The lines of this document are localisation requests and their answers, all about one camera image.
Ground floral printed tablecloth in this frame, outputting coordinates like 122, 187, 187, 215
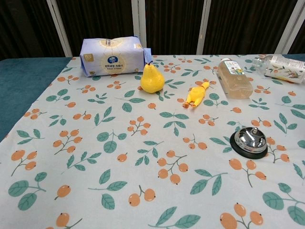
0, 54, 305, 229

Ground silver call bell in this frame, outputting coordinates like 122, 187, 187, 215
229, 126, 268, 159

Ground yellow pear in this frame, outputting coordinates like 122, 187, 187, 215
140, 61, 165, 94

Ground yellow rubber chicken toy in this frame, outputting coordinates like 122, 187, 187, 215
182, 80, 211, 109

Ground purple tissue pack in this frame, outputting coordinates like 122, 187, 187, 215
79, 35, 152, 78

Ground clear bottle with pale drink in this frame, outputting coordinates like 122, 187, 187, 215
218, 58, 254, 100

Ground empty clear bottle floral label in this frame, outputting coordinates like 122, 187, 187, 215
252, 54, 305, 84

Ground white folding screen frame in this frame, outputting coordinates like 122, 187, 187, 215
46, 0, 305, 57

